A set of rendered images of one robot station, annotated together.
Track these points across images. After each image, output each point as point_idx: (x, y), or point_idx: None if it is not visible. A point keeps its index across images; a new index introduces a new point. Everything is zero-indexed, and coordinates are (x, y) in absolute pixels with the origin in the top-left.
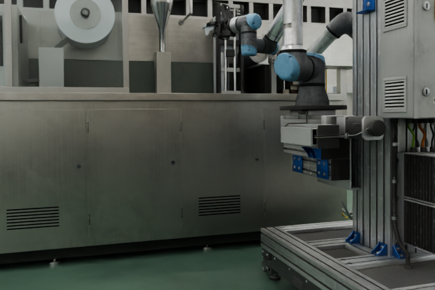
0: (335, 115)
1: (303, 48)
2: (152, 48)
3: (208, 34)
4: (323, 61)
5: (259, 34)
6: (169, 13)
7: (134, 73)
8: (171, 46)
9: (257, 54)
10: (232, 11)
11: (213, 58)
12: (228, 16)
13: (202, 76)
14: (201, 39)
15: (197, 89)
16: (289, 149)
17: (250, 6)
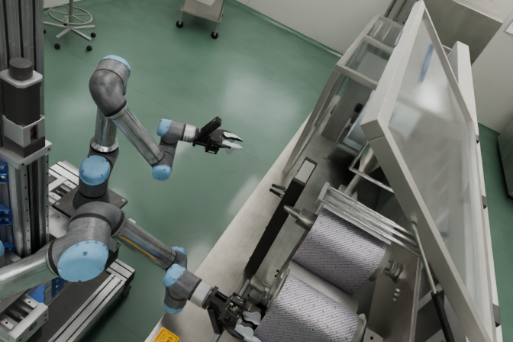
0: (54, 181)
1: (91, 139)
2: (398, 207)
3: (403, 251)
4: (79, 169)
5: (392, 340)
6: (365, 156)
7: (384, 214)
8: (398, 221)
9: (282, 275)
10: (337, 204)
11: (379, 282)
12: (204, 127)
13: (367, 285)
14: (399, 247)
15: (358, 290)
16: None
17: (437, 286)
